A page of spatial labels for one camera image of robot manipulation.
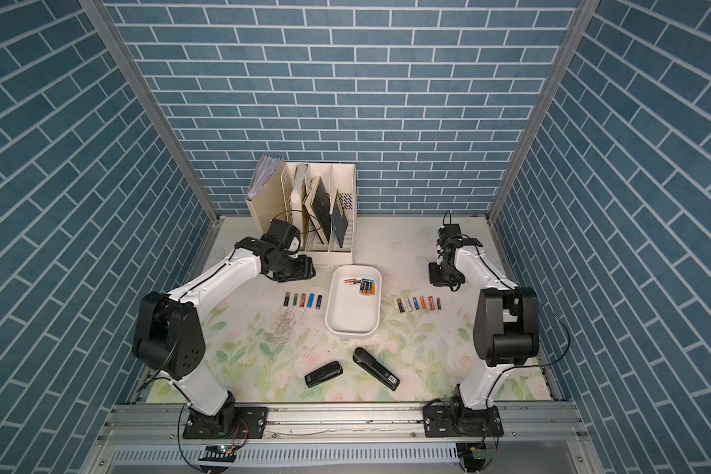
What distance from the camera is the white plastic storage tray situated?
0.92m

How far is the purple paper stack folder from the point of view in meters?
0.88

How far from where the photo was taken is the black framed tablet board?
38.8 inches
